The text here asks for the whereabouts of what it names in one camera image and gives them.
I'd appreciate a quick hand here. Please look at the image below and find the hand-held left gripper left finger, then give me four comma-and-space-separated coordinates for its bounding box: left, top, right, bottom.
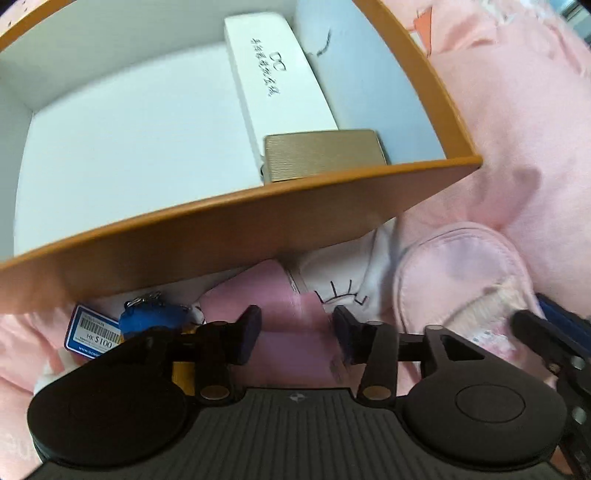
119, 305, 263, 402

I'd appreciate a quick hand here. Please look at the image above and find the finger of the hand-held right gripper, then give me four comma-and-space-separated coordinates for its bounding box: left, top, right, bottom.
512, 310, 591, 370
537, 293, 591, 344

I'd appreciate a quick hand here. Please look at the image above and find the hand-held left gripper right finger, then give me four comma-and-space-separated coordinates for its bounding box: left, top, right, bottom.
332, 305, 482, 402

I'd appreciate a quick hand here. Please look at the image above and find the multicolour plush keychain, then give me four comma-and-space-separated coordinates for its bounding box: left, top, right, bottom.
119, 292, 206, 393

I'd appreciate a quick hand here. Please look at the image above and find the orange cardboard box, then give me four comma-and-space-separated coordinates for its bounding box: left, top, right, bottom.
0, 0, 483, 305

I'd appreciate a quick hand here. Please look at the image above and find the pink sleep mask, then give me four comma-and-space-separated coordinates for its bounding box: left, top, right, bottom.
392, 222, 555, 384

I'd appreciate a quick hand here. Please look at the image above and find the white eyelash print pouch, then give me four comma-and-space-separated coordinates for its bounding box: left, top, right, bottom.
295, 222, 402, 324

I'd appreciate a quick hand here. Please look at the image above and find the blue and white price tag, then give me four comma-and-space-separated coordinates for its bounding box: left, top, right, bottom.
64, 302, 125, 354

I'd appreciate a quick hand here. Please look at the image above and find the pink printed blanket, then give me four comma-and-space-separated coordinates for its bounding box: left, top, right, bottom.
0, 0, 591, 480

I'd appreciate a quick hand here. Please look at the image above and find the gold textured box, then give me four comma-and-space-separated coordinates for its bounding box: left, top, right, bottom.
263, 129, 392, 185

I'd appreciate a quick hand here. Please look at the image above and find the white glasses case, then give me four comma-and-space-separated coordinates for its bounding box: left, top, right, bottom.
224, 13, 340, 185

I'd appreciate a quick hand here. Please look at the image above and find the light blue eyelash eye mask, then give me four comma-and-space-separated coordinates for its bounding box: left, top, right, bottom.
293, 0, 416, 158

